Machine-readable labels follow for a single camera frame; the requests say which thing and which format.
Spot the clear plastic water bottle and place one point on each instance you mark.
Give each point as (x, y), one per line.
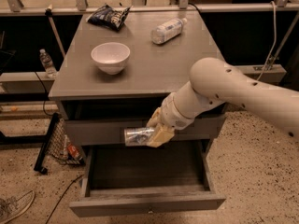
(168, 30)

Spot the black wire mesh basket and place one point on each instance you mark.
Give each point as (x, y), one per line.
(57, 145)

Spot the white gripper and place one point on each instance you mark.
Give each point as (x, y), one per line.
(172, 113)

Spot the white sneaker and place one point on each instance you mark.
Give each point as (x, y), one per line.
(15, 206)

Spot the standing water bottle on ledge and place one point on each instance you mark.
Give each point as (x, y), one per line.
(48, 64)

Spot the open grey bottom drawer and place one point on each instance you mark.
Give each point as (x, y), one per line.
(122, 180)

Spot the dark blue chip bag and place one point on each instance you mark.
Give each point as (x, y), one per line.
(109, 17)

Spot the wooden stick with black tape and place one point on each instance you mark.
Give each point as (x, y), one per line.
(48, 13)

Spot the grey wooden drawer cabinet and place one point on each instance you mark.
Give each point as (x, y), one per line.
(83, 92)

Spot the white bowl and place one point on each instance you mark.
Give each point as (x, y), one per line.
(111, 57)

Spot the grey upper drawer with knob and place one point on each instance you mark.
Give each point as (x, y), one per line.
(110, 131)

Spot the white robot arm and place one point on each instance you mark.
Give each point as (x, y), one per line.
(213, 82)

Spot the metal railing frame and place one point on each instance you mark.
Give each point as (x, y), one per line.
(146, 3)

